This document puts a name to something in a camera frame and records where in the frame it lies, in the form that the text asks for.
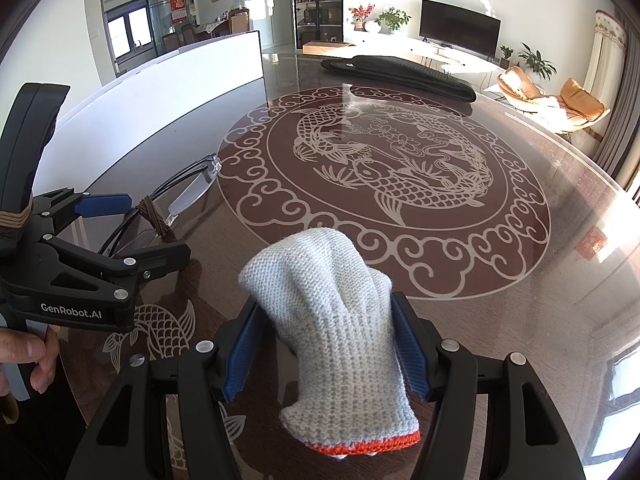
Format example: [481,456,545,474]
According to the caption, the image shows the white television console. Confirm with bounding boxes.
[345,30,506,73]

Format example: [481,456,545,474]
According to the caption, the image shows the clear lens eyeglasses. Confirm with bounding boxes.
[97,154,223,257]

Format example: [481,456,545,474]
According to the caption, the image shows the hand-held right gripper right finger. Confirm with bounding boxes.
[390,291,586,480]

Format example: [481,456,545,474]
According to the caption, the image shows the white partition board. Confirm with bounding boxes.
[30,30,265,196]

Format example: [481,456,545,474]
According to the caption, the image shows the brown dining chair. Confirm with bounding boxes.
[229,8,251,36]

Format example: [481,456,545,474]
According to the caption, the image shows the brown rubber band bundle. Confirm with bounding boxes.
[137,196,173,238]

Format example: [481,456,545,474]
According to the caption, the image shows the red flower arrangement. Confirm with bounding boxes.
[348,4,376,31]

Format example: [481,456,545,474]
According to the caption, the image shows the sliding glass door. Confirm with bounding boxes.
[102,0,196,68]

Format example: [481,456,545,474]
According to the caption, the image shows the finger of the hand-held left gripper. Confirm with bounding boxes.
[44,236,192,307]
[32,187,132,237]

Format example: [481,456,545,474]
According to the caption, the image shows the tan cardboard box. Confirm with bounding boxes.
[302,40,352,58]

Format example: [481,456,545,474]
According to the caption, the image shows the white embroidered appliance cover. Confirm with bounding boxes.
[582,9,628,111]

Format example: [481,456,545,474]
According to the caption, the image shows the large potted plant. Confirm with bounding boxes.
[517,42,557,81]

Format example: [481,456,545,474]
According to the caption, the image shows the leafy green potted plant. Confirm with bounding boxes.
[377,7,413,36]

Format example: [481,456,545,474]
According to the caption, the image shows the dark glass display cabinet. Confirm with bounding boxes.
[291,0,345,51]

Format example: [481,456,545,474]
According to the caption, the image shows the person's left hand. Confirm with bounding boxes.
[0,327,60,395]

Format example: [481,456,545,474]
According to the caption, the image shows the orange cushion lounge chair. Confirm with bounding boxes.
[496,66,548,111]
[537,77,612,133]

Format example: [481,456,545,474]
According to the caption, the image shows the grey curtain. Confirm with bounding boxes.
[595,75,640,196]

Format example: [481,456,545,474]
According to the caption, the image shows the white door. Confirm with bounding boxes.
[265,0,296,51]

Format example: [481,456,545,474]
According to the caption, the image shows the black flat television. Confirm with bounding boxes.
[419,0,502,58]

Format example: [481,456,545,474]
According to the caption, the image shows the grey knit glove orange cuff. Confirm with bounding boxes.
[238,227,422,461]

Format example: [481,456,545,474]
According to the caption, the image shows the black ribbed bag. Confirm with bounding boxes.
[320,55,477,105]

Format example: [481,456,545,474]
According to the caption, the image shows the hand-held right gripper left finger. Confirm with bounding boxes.
[65,296,273,480]

